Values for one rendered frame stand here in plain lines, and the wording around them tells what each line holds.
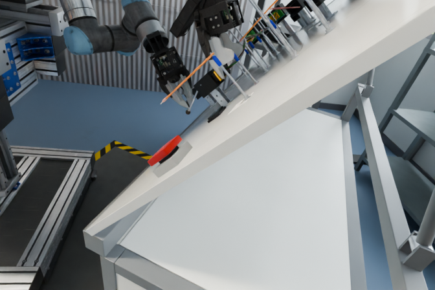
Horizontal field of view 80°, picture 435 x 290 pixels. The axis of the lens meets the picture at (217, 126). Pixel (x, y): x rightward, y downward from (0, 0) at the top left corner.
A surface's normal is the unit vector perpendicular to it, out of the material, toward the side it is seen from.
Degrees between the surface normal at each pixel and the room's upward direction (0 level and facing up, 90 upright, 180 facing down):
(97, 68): 90
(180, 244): 0
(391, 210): 0
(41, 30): 90
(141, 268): 0
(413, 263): 90
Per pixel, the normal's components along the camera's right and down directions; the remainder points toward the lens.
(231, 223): 0.17, -0.83
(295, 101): -0.36, 0.45
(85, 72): 0.10, 0.55
